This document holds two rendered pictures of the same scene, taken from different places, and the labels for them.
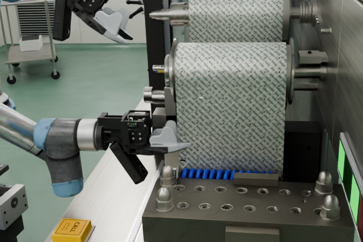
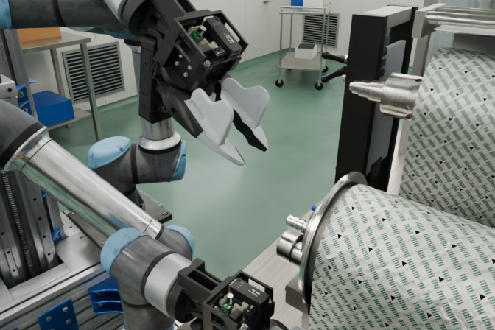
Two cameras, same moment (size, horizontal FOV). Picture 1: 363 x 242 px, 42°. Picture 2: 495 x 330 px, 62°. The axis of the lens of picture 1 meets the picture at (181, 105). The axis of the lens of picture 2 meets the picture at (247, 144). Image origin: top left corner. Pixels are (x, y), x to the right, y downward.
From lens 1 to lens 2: 70 cm
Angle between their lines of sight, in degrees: 27
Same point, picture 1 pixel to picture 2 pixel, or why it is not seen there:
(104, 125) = (185, 288)
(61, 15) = (148, 82)
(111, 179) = not seen: hidden behind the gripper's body
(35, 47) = (309, 56)
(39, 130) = (106, 252)
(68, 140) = (135, 286)
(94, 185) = not seen: hidden behind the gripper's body
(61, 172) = (130, 320)
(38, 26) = (319, 34)
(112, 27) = (215, 127)
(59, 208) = (267, 232)
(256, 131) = not seen: outside the picture
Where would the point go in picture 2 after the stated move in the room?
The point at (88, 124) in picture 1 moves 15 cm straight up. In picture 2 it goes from (166, 274) to (155, 174)
